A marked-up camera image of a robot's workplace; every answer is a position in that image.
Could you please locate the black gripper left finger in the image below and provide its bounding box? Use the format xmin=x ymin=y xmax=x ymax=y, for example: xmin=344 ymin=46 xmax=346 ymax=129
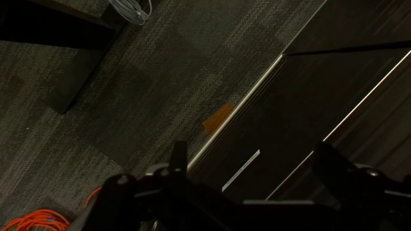
xmin=82 ymin=140 xmax=242 ymax=231

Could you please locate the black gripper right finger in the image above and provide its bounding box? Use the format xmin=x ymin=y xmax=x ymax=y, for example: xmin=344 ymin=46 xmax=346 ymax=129
xmin=312 ymin=142 xmax=411 ymax=231

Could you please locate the black deep drawer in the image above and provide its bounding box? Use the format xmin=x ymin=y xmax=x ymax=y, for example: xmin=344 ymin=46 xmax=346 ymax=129
xmin=186 ymin=42 xmax=411 ymax=201

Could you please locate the dark workbench drawer cabinet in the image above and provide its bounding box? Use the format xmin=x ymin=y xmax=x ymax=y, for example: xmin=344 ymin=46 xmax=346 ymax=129
xmin=188 ymin=0 xmax=411 ymax=202

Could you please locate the orange floor tape patch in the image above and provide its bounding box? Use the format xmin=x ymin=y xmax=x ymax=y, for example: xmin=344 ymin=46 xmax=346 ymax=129
xmin=202 ymin=101 xmax=237 ymax=134

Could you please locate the dark metal stand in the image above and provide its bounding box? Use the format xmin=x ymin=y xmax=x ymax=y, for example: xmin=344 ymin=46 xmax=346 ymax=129
xmin=0 ymin=0 xmax=130 ymax=114

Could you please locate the orange cable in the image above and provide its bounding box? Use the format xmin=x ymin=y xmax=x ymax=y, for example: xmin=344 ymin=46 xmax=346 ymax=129
xmin=0 ymin=184 xmax=104 ymax=231

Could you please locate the white cable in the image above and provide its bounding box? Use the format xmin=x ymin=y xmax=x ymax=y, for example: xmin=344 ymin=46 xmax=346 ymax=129
xmin=107 ymin=0 xmax=154 ymax=27

